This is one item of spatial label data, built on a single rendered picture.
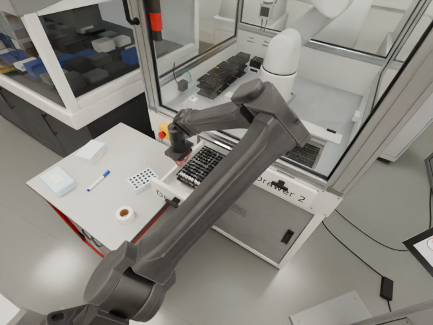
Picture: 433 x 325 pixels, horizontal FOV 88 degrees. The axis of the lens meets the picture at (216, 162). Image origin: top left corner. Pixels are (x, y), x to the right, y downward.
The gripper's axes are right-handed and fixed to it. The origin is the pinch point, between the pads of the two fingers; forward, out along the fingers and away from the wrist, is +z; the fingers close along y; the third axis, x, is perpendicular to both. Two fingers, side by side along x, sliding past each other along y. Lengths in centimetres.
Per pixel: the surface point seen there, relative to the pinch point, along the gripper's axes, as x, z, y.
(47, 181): 52, 14, -36
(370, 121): -53, -29, 27
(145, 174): 20.6, 17.4, -5.7
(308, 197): -49, 11, 22
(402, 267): -132, 104, 76
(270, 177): -31.7, 9.3, 21.7
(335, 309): -97, 96, 19
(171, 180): 5.1, 12.6, -3.2
